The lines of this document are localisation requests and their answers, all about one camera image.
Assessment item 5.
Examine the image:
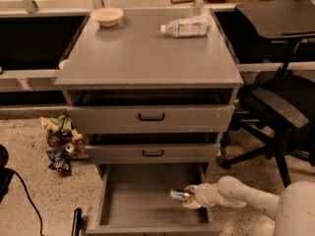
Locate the grey drawer cabinet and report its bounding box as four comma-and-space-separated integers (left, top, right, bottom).
53, 6, 245, 236

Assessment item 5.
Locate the blue snack bag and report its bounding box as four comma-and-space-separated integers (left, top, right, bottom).
46, 149, 71, 174

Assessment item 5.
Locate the beige paper bowl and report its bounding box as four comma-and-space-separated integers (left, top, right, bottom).
91, 8, 124, 28

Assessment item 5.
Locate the black cable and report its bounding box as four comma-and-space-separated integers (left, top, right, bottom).
9, 167, 47, 236

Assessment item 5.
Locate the grey middle drawer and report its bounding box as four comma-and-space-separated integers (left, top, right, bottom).
86, 144, 220, 164

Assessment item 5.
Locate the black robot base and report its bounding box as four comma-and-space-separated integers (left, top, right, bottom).
0, 145, 14, 203

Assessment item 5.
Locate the grey top drawer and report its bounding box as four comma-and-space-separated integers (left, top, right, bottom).
68, 104, 234, 134

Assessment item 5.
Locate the grey bottom drawer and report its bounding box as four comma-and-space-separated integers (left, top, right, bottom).
87, 163, 221, 236

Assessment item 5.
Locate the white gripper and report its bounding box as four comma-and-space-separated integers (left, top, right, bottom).
183, 183, 223, 209

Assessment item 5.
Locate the brown snack bag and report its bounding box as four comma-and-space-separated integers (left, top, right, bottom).
46, 129, 87, 159

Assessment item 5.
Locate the clear plastic water bottle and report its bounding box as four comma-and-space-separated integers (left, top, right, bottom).
160, 17, 211, 38

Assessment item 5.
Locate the silver blue redbull can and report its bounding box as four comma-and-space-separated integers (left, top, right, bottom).
169, 189, 191, 203

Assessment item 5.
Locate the black handle bar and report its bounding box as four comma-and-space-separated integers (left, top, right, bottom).
71, 207, 83, 236

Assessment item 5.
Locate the green snack bag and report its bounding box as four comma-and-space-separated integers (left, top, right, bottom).
39, 115, 73, 135

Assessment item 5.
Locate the grey drawer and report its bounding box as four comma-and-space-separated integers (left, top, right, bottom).
86, 144, 220, 164
87, 163, 221, 236
68, 104, 234, 134

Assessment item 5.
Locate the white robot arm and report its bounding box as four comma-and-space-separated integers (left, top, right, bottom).
183, 176, 315, 236

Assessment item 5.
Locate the wooden stick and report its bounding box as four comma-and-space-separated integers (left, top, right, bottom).
170, 0, 194, 5

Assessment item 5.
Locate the black office chair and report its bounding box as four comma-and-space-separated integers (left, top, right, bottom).
220, 0, 315, 186

